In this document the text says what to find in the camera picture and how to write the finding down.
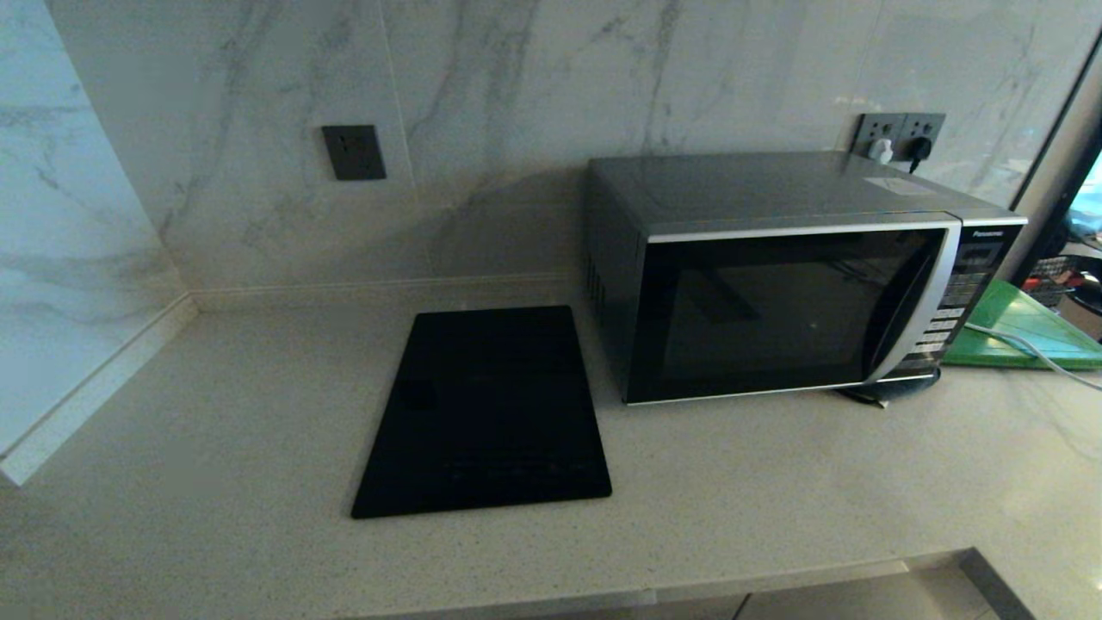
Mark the white power plug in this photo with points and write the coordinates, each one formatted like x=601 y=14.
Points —
x=880 y=150

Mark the black induction cooktop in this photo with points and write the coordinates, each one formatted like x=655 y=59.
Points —
x=482 y=413

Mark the dark single wall socket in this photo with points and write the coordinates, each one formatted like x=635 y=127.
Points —
x=354 y=152

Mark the silver black microwave oven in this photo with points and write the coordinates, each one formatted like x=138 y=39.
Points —
x=732 y=185

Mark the double wall socket with plugs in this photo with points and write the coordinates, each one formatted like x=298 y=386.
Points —
x=925 y=127
x=874 y=127

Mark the black power plug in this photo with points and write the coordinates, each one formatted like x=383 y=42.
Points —
x=919 y=151

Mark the green cutting board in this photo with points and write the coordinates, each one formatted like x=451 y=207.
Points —
x=1024 y=319

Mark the white cabinet front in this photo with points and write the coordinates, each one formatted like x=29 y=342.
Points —
x=861 y=603

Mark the black glass microwave door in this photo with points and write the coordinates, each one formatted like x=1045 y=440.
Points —
x=758 y=319

